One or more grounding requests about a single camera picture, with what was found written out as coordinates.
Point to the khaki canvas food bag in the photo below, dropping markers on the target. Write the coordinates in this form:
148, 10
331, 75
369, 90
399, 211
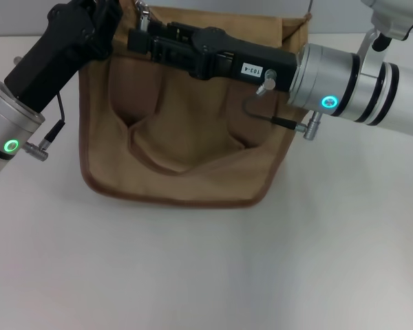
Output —
192, 154

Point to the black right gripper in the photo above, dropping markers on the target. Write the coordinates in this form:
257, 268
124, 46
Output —
234, 58

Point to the silver metal zipper pull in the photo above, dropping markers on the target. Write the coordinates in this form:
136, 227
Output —
144, 24

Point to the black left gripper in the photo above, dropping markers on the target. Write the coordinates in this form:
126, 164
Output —
55, 58

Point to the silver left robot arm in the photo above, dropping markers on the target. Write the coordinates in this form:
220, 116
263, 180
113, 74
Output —
7, 120

